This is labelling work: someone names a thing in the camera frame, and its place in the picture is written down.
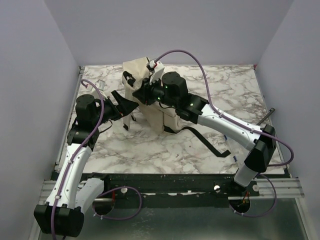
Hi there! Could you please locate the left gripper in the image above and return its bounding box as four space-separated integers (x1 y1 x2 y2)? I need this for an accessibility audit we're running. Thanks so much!
92 90 139 127

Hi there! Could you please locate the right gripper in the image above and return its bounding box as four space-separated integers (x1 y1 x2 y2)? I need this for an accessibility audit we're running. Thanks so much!
133 74 178 110

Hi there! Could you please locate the cream canvas backpack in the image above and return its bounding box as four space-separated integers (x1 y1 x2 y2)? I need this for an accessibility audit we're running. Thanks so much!
121 56 231 159

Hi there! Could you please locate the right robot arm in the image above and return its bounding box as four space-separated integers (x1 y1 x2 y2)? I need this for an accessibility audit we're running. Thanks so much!
132 71 276 196

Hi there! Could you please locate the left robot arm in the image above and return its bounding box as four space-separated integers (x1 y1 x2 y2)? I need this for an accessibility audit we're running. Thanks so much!
34 90 139 239

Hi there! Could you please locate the clear plastic organizer box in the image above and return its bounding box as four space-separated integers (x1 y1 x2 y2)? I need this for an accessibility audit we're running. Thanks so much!
224 135 249 166

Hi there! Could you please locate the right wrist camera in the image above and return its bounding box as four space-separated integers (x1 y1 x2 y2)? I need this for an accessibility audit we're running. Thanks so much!
146 60 165 85

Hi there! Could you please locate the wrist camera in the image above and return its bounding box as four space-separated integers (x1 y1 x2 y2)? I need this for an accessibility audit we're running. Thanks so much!
95 79 106 92
146 60 165 85

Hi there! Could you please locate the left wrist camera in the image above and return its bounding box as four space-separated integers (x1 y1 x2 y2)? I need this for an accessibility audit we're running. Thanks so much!
95 79 106 92

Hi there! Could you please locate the black metal base plate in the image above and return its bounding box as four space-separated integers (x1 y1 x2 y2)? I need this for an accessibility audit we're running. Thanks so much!
49 172 292 208

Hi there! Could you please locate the grey metal bracket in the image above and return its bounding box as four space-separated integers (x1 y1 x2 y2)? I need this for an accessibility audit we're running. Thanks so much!
257 107 276 125

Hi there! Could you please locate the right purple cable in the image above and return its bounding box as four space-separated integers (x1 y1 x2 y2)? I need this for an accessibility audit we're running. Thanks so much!
149 49 295 219

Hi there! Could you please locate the aluminium rail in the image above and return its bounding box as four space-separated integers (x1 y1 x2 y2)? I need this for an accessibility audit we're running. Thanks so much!
39 178 305 203

